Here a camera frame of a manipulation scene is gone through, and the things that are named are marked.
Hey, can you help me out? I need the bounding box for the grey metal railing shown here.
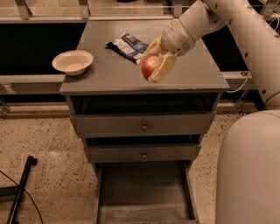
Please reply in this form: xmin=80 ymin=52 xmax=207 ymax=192
xmin=0 ymin=0 xmax=280 ymax=121

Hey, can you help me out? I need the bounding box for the grey top drawer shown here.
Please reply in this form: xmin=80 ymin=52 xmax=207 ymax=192
xmin=70 ymin=112 xmax=214 ymax=138

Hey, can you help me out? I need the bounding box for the black metal stand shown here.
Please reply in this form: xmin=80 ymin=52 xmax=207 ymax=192
xmin=0 ymin=156 xmax=37 ymax=224

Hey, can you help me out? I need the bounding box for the blue white chip bag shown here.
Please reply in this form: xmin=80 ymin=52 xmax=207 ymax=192
xmin=106 ymin=33 xmax=149 ymax=65

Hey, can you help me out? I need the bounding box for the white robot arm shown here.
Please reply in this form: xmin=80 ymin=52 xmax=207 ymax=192
xmin=145 ymin=0 xmax=280 ymax=224

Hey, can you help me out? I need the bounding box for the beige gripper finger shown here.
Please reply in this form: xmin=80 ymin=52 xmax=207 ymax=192
xmin=148 ymin=52 xmax=177 ymax=82
xmin=140 ymin=38 xmax=165 ymax=63

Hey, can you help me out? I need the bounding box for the white paper bowl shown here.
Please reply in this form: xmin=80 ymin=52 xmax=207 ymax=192
xmin=52 ymin=50 xmax=94 ymax=76

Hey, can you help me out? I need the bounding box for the black floor cable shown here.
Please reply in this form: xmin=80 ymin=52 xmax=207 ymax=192
xmin=0 ymin=170 xmax=45 ymax=224

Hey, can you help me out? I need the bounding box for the grey middle drawer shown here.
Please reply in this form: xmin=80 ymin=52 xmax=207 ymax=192
xmin=85 ymin=143 xmax=201 ymax=163

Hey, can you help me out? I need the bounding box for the white hanging cable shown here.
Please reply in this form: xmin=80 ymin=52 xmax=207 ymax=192
xmin=224 ymin=11 xmax=280 ymax=95

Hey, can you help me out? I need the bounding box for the grey open bottom drawer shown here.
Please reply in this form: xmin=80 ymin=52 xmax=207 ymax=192
xmin=94 ymin=161 xmax=200 ymax=224

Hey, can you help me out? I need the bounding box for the brass top drawer knob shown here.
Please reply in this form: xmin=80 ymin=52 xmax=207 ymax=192
xmin=142 ymin=123 xmax=149 ymax=130

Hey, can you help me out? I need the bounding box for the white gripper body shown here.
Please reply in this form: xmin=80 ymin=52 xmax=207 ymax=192
xmin=161 ymin=19 xmax=195 ymax=56

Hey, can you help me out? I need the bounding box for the grey wooden drawer cabinet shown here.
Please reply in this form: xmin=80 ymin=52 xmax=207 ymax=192
xmin=60 ymin=20 xmax=228 ymax=224

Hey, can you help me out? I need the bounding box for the red apple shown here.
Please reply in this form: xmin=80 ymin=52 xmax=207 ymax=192
xmin=142 ymin=55 xmax=158 ymax=80

